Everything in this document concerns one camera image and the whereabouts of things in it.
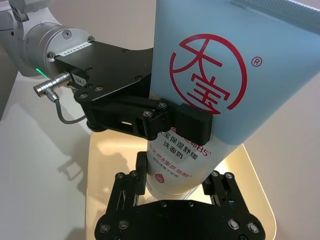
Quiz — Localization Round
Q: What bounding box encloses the grey cable with silver plug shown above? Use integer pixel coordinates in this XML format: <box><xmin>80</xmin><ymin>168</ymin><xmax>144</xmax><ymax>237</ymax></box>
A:
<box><xmin>32</xmin><ymin>70</ymin><xmax>88</xmax><ymax>125</ymax></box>

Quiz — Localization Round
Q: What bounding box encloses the cream gold tray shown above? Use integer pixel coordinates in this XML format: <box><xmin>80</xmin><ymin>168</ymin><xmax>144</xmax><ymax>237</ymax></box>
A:
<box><xmin>83</xmin><ymin>129</ymin><xmax>276</xmax><ymax>240</ymax></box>

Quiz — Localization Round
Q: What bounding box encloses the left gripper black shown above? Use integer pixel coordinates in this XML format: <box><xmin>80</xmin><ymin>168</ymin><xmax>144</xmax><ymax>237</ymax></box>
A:
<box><xmin>53</xmin><ymin>40</ymin><xmax>214</xmax><ymax>146</ymax></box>

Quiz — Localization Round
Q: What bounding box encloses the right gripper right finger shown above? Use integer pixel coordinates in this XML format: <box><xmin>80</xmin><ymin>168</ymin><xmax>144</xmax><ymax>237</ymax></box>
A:
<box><xmin>202</xmin><ymin>170</ymin><xmax>263</xmax><ymax>236</ymax></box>

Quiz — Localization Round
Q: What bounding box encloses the blue and white cosmetic tube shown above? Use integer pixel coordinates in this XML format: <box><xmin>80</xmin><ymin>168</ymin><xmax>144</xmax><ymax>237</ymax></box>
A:
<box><xmin>144</xmin><ymin>0</ymin><xmax>320</xmax><ymax>202</ymax></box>

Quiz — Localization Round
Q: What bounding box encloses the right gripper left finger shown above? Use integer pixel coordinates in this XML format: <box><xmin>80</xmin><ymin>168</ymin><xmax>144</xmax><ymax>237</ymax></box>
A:
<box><xmin>94</xmin><ymin>151</ymin><xmax>149</xmax><ymax>236</ymax></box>

